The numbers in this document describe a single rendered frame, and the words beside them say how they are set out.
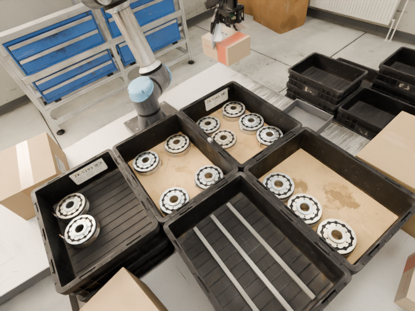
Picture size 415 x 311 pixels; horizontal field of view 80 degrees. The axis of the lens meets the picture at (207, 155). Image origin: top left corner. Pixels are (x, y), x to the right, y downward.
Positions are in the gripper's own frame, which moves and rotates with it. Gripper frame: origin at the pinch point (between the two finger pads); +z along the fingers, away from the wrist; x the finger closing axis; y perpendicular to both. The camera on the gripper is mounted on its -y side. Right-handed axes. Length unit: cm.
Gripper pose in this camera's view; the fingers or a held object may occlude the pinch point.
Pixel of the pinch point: (225, 41)
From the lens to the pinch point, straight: 110.6
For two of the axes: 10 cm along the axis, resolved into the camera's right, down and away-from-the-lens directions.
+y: 6.3, 5.5, -5.5
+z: 1.2, 6.3, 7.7
